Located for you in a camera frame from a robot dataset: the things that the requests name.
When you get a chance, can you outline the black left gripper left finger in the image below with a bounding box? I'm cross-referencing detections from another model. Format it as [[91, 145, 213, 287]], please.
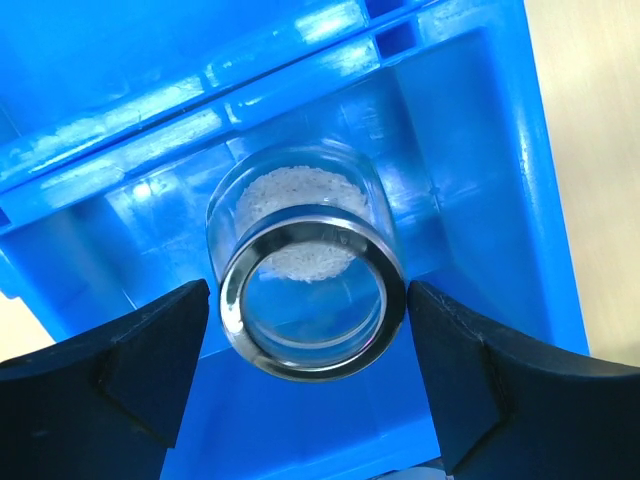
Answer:
[[1, 280, 209, 479]]

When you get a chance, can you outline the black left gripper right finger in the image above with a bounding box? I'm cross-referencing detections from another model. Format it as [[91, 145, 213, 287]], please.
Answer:
[[408, 281, 639, 479]]

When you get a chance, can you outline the glass jar with powder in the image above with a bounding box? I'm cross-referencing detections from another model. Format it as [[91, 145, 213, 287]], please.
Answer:
[[206, 141, 406, 382]]

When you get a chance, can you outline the blue three-compartment bin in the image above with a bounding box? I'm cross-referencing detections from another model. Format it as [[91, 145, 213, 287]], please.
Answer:
[[1, 1, 589, 479]]

